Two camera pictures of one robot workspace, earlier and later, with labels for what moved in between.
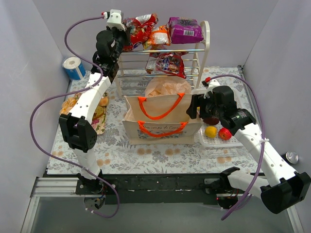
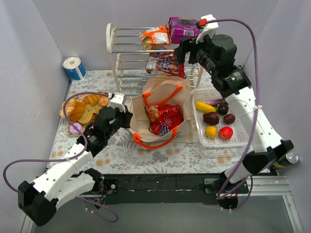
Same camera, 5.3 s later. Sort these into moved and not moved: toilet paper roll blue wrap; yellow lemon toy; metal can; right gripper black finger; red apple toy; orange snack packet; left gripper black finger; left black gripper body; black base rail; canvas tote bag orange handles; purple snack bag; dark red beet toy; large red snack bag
Moved: left gripper black finger; left black gripper body; canvas tote bag orange handles; large red snack bag; right gripper black finger
Not moved: orange snack packet; black base rail; toilet paper roll blue wrap; red apple toy; purple snack bag; yellow lemon toy; metal can; dark red beet toy
